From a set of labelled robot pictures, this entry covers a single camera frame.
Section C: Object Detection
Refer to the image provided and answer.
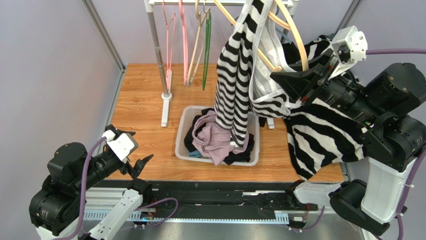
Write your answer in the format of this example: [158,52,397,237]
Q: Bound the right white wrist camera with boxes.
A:
[329,25,368,79]

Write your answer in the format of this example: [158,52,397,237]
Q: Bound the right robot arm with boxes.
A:
[270,50,426,237]

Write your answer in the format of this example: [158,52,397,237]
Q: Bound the metal clothes rack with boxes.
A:
[144,0,299,128]

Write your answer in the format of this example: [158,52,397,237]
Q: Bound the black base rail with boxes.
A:
[89,179,320,222]

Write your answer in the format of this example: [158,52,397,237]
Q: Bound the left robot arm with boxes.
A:
[29,125,153,240]

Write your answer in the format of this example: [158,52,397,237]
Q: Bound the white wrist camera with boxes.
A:
[102,130,139,164]
[329,25,368,79]

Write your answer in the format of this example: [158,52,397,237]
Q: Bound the beige wooden hanger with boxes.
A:
[186,0,211,87]

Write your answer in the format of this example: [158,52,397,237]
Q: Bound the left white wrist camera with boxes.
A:
[102,130,139,164]

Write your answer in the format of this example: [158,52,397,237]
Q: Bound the cream hanger with striped top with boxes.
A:
[213,0,309,72]

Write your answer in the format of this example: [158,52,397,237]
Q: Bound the black garment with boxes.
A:
[184,108,255,165]

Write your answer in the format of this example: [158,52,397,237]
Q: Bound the black tank top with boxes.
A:
[282,42,301,65]

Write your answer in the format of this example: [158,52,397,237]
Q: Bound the zebra print blanket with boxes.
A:
[282,34,377,182]

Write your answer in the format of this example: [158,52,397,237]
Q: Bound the black white striped top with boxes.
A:
[214,0,301,147]

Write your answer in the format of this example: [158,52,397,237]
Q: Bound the thin pink wire hanger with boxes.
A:
[162,0,177,92]

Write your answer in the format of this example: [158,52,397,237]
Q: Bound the blue tank top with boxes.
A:
[188,150,203,158]

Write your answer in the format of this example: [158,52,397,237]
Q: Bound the mauve tank top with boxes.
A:
[191,109,250,166]

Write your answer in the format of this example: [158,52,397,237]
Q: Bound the white plastic laundry basket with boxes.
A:
[175,105,260,167]

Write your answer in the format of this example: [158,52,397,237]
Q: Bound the green hanger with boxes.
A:
[202,9,212,91]

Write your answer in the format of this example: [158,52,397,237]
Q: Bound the grey-blue hanger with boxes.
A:
[275,26,293,44]

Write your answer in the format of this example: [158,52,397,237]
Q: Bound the thick pink plastic hanger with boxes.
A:
[178,0,189,87]

